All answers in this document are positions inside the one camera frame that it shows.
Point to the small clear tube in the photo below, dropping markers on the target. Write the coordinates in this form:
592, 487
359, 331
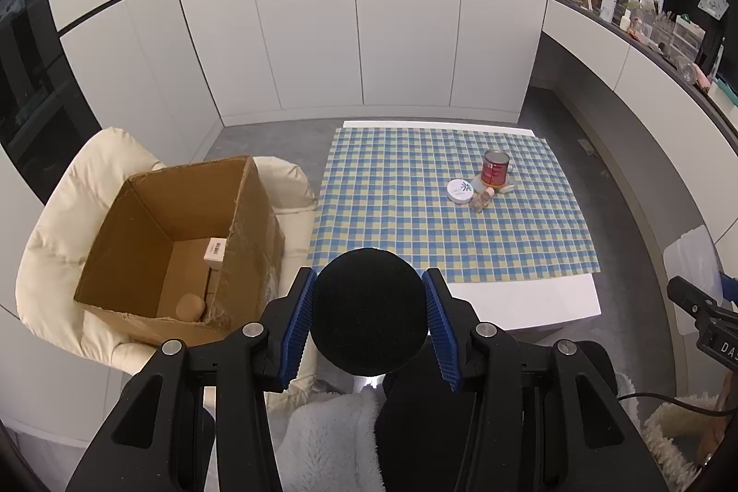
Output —
506, 188

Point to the cream padded chair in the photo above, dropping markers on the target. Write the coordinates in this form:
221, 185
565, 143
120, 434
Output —
57, 238

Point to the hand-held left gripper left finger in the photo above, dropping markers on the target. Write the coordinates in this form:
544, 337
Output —
297, 336

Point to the light blue square packet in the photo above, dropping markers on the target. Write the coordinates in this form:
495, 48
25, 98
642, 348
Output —
478, 182

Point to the white drawer organizer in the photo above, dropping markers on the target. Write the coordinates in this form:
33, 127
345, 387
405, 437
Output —
686, 39

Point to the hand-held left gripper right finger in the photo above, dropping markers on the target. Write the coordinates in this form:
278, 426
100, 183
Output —
441, 336

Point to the white table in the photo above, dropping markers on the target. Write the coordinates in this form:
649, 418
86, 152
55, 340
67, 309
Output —
519, 302

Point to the white cabinet dark countertop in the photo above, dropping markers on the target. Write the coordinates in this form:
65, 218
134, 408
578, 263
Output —
634, 94

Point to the dark glass cabinet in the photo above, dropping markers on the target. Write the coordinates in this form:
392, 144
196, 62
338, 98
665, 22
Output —
34, 83

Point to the black round foam puff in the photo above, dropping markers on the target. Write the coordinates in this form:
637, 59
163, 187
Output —
369, 313

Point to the person's right forearm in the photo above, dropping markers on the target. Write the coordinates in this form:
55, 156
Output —
671, 446

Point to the red can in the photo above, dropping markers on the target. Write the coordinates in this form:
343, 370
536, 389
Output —
494, 170

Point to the white round tin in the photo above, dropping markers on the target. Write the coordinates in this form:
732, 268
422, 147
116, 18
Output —
460, 191

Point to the white fluffy fleece garment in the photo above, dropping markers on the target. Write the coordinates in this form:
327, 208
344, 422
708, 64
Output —
328, 440

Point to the black stand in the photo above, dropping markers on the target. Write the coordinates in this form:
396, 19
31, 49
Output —
715, 48

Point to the white built-in wardrobe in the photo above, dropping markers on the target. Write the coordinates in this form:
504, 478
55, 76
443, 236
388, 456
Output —
346, 36

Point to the metal bracket plate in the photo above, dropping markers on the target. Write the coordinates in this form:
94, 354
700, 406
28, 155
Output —
712, 5

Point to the small white box orange face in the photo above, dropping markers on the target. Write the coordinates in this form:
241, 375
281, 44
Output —
214, 250

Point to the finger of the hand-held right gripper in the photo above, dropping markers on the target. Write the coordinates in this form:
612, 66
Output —
730, 289
692, 299

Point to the clear acrylic organizer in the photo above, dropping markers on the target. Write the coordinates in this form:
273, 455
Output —
648, 22

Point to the tan round puff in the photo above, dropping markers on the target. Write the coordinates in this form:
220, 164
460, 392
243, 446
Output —
190, 306

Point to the blue yellow checkered tablecloth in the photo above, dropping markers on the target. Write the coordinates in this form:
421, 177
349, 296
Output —
403, 192

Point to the person's right hand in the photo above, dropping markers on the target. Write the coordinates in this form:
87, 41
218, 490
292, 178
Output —
715, 428

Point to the brown cardboard box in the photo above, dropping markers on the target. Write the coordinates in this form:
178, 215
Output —
144, 215

